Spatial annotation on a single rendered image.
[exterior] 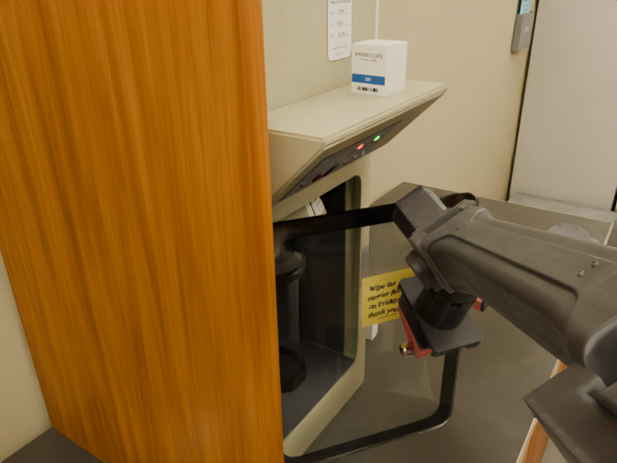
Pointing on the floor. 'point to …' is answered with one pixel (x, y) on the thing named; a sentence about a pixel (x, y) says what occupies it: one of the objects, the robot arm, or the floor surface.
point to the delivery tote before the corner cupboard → (564, 207)
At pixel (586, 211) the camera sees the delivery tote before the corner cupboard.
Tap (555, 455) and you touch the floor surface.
